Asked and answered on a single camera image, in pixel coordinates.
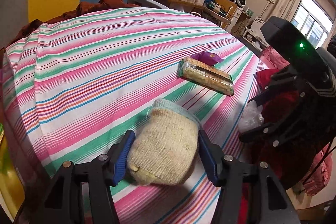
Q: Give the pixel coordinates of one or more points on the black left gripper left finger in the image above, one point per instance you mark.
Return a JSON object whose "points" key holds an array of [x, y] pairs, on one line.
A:
{"points": [[62, 202]]}

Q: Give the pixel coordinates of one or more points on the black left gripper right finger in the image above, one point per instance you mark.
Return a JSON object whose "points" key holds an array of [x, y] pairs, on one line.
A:
{"points": [[248, 193]]}

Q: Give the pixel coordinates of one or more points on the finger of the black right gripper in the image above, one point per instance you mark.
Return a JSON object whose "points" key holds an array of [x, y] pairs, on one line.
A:
{"points": [[286, 80], [267, 132]]}

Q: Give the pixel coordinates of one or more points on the purple snack packet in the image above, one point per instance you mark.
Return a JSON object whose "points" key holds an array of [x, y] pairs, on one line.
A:
{"points": [[208, 58]]}

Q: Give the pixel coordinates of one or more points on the beige knitted sock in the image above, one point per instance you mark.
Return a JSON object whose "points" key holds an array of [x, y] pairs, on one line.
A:
{"points": [[164, 151]]}

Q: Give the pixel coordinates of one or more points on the green cracker packet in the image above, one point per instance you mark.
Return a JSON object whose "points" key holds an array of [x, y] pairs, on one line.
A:
{"points": [[206, 76]]}

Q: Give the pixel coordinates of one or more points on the clear crumpled plastic bag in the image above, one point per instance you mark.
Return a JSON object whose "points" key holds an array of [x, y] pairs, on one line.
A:
{"points": [[251, 117]]}

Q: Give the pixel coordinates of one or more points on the gold tray with brown rim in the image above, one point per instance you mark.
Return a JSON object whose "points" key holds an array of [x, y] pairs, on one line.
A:
{"points": [[10, 173]]}

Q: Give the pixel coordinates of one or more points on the window with metal bars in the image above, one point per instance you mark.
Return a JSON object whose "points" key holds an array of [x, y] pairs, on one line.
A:
{"points": [[313, 22]]}

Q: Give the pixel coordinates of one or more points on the striped pink green bedsheet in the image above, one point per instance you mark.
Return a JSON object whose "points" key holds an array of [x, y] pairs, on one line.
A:
{"points": [[70, 90]]}

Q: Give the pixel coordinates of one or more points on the wooden desk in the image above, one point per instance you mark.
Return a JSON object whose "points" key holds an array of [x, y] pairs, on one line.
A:
{"points": [[186, 6]]}

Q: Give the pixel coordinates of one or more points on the dark red blanket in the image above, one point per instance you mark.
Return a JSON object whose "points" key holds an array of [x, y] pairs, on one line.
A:
{"points": [[81, 9]]}

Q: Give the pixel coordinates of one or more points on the black camera with green light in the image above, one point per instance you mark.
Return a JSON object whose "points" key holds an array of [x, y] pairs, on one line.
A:
{"points": [[315, 65]]}

